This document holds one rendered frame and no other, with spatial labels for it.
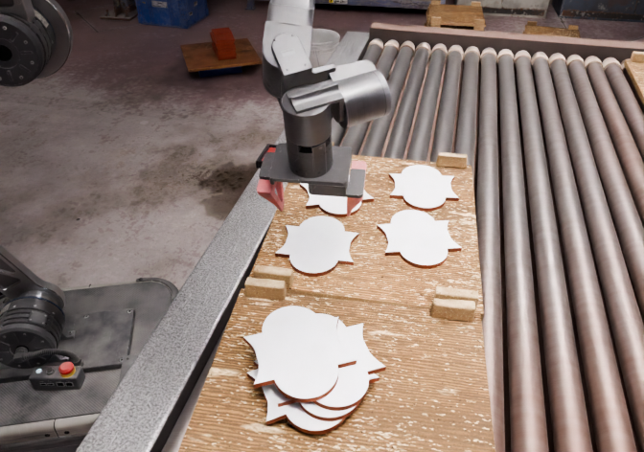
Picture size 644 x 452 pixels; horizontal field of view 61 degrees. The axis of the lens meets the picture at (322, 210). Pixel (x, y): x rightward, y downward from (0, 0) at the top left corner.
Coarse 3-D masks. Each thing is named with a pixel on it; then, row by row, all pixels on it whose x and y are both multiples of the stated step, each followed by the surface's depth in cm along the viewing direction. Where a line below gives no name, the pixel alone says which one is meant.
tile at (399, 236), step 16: (384, 224) 93; (400, 224) 93; (416, 224) 93; (432, 224) 93; (400, 240) 90; (416, 240) 90; (432, 240) 90; (448, 240) 90; (416, 256) 86; (432, 256) 86
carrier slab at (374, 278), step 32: (352, 160) 112; (384, 160) 112; (288, 192) 102; (384, 192) 102; (288, 224) 94; (352, 224) 94; (448, 224) 94; (352, 256) 88; (384, 256) 88; (448, 256) 88; (288, 288) 82; (320, 288) 82; (352, 288) 82; (384, 288) 82; (416, 288) 82; (480, 288) 82
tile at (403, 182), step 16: (400, 176) 105; (416, 176) 105; (432, 176) 105; (448, 176) 105; (400, 192) 101; (416, 192) 101; (432, 192) 101; (448, 192) 101; (416, 208) 98; (432, 208) 97
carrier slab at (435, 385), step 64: (256, 320) 77; (384, 320) 77; (448, 320) 77; (384, 384) 68; (448, 384) 68; (192, 448) 61; (256, 448) 61; (320, 448) 61; (384, 448) 61; (448, 448) 61
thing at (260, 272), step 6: (258, 270) 81; (264, 270) 81; (270, 270) 81; (276, 270) 81; (282, 270) 81; (288, 270) 81; (258, 276) 81; (264, 276) 81; (270, 276) 81; (276, 276) 81; (282, 276) 81; (288, 276) 80; (288, 282) 81
